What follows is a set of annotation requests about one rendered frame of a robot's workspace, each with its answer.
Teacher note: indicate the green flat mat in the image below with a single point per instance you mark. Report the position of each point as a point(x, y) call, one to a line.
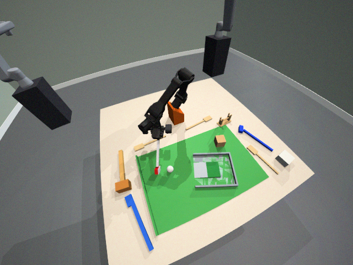
point(173, 197)

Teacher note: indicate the white golf ball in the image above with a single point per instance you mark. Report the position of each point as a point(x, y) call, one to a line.
point(170, 169)

